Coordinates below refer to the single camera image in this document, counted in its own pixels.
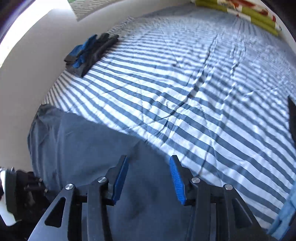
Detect dark blue trousers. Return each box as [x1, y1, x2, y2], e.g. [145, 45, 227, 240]
[28, 104, 191, 240]

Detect white gloved left hand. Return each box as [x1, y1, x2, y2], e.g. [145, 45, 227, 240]
[0, 168, 16, 226]

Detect light blue denim jeans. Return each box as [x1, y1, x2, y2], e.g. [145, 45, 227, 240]
[267, 192, 296, 241]

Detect blue white striped bedspread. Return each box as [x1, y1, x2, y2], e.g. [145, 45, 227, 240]
[44, 3, 295, 230]

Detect black garment with yellow stripes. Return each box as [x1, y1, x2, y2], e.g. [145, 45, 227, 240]
[288, 96, 296, 134]

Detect folded blue grey clothes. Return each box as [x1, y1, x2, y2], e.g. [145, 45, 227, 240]
[64, 33, 119, 78]

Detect red patterned folded blanket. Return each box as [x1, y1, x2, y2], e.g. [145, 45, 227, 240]
[217, 1, 276, 22]

